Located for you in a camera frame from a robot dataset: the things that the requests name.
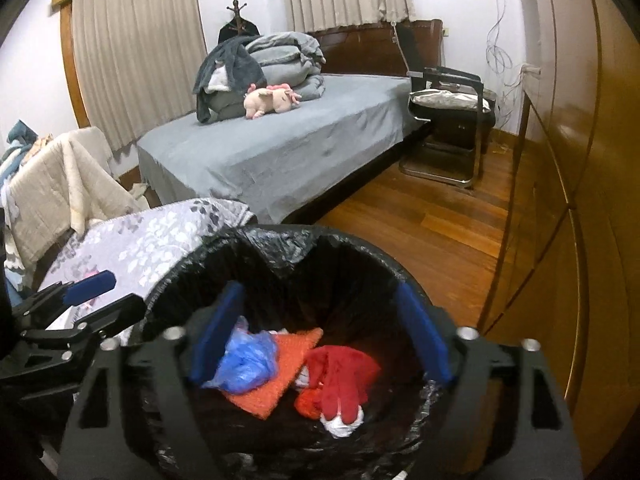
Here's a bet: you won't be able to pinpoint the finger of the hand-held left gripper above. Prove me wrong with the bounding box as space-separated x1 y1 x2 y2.
12 270 117 321
22 294 148 356

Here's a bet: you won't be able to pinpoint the black hanging coat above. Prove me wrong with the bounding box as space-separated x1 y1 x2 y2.
217 22 261 46

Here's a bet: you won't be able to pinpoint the red fleece glove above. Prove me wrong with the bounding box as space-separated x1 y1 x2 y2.
306 345 382 418

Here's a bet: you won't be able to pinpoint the wooden wardrobe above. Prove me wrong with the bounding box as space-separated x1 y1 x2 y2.
477 0 640 480

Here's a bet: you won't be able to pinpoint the wooden coat rack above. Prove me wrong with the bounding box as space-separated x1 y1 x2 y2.
225 0 253 36

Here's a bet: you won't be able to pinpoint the orange knitted cloth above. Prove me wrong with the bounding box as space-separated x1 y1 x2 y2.
220 327 325 420

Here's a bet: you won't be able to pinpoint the grey floral tablecloth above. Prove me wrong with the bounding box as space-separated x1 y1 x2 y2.
37 197 258 351

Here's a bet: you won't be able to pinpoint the trash bin with black bag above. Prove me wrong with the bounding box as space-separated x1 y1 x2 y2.
122 225 501 480

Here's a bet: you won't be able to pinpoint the beige quilt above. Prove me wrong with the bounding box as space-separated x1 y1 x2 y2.
10 127 146 266

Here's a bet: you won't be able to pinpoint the blue plastic bag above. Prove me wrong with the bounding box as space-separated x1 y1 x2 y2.
202 316 278 390

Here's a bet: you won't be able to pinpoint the red cloth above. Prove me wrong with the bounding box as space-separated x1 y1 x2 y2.
294 385 326 420

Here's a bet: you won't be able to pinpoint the dark grey fleece jacket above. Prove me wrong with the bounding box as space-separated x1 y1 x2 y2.
194 39 266 123

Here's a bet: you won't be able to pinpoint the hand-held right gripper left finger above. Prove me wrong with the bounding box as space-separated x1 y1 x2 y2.
57 281 246 480

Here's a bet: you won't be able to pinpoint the black metal chair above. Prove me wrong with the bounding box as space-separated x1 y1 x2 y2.
399 25 497 190

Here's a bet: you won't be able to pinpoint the white chair cushion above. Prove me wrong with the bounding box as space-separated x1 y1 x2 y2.
410 89 493 111

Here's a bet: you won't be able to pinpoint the hanging wall cables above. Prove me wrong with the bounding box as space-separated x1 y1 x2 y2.
485 0 526 126

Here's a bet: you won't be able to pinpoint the folded grey blankets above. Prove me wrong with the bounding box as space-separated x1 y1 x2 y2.
245 31 326 106

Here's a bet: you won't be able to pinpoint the blue white scalloped blanket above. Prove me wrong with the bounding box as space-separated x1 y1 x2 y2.
0 120 56 291

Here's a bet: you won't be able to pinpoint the bed with grey sheet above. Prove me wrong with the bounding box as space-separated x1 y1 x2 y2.
136 72 436 223

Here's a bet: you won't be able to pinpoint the dark wooden headboard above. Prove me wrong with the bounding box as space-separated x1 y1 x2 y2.
307 19 445 81

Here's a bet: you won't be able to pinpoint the wooden window frame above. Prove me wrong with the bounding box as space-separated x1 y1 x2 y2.
51 0 196 128

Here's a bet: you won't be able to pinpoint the pink plush pig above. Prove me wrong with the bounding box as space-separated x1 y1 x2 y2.
243 84 302 120

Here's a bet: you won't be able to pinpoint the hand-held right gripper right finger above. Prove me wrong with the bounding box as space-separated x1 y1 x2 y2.
396 281 586 480

